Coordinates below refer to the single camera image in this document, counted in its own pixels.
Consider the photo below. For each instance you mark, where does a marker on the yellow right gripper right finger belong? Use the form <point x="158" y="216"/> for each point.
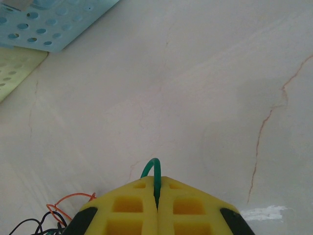
<point x="190" y="220"/>

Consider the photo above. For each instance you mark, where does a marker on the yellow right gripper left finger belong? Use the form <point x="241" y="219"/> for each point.
<point x="127" y="220"/>

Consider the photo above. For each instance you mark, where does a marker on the green perforated plastic basket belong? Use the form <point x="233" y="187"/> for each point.
<point x="24" y="63"/>

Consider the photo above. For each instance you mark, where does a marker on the blue perforated plastic basket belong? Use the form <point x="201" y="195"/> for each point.
<point x="80" y="14"/>

